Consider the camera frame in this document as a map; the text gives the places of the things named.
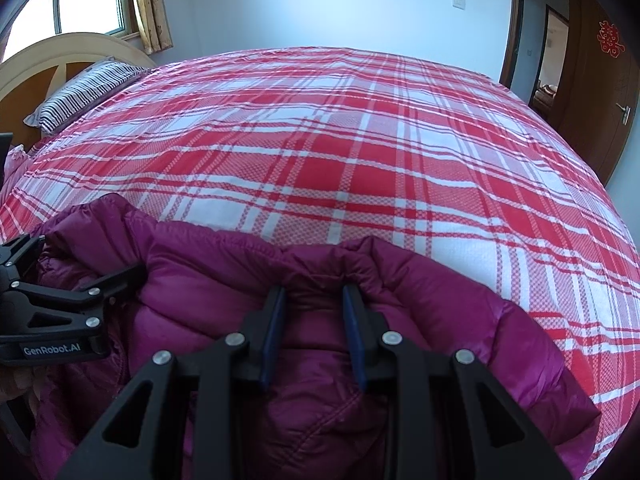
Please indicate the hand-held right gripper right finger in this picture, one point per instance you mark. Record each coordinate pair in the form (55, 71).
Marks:
(355, 345)

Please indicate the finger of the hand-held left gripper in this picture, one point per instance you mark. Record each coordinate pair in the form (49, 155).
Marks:
(120, 280)
(22, 255)

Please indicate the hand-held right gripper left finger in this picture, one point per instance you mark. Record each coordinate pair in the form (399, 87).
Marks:
(274, 335)

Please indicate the magenta quilted down jacket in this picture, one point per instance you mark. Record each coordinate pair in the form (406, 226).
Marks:
(210, 280)

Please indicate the pink floral folded quilt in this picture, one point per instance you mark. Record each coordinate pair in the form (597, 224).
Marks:
(17, 155)

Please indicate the striped pillow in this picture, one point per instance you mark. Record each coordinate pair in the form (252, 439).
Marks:
(80, 95)

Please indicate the bed with red plaid sheet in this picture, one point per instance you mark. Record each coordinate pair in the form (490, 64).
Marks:
(350, 160)

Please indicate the cream and wood headboard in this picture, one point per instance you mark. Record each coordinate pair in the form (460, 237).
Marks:
(30, 60)

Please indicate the window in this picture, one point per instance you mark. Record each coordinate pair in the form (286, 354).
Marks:
(85, 0)

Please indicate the yellow curtain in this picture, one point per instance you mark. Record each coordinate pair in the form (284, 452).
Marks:
(152, 10)

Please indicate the brown wooden door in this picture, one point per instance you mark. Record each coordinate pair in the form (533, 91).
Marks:
(595, 100)

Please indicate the red paper door decoration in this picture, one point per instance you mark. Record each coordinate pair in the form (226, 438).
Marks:
(610, 39)

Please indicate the dark wooden door frame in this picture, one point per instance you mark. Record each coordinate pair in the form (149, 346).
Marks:
(510, 35)

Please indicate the white wall outlet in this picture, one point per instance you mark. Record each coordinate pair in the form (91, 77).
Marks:
(460, 2)

